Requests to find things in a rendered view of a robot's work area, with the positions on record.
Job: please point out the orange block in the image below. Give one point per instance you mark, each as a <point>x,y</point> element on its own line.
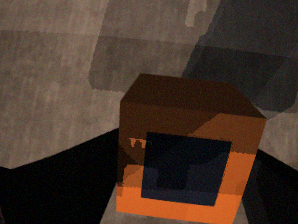
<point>186,148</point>

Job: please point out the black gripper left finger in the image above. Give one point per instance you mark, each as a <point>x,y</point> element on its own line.
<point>71,187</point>

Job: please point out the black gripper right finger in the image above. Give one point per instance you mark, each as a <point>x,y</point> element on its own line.
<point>271,192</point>

